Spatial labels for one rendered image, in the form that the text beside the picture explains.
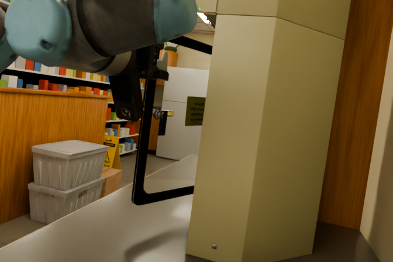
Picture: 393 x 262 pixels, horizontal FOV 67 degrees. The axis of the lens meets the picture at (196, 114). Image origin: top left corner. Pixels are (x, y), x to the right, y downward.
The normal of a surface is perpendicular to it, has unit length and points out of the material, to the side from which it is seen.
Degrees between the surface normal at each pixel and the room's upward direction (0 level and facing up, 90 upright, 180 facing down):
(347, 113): 90
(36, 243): 0
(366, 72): 90
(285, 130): 90
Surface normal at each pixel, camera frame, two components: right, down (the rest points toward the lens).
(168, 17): 0.00, 0.71
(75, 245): 0.13, -0.99
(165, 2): -0.13, 0.39
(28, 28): -0.27, 0.02
